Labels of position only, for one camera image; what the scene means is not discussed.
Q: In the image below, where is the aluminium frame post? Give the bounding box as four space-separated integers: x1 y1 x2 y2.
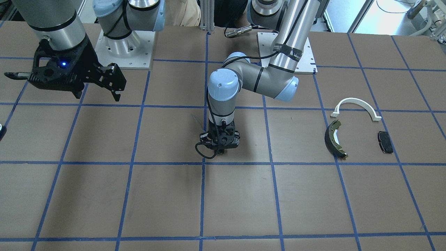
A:
199 0 215 34

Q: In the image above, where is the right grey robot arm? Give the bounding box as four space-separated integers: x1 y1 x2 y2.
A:
5 0 165 102

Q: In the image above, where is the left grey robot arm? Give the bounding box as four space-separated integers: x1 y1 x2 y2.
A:
199 0 321 153

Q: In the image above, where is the black brake pad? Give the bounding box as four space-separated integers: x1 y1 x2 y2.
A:
377 131 394 153

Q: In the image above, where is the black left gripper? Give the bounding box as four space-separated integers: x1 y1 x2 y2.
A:
200 119 240 150

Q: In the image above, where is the person in beige shirt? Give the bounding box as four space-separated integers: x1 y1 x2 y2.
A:
165 0 250 28

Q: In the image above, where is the olive brake shoe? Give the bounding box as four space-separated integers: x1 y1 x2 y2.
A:
324 120 348 159

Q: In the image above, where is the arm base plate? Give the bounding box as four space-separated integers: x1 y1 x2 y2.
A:
95 30 157 70
257 32 317 74

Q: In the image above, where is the silver metal cylinder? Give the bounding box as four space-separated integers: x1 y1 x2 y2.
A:
224 25 252 38

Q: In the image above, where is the white curved plastic part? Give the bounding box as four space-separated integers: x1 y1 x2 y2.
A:
330 98 382 122

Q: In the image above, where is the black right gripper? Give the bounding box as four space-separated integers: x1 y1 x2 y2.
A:
28 36 127 102

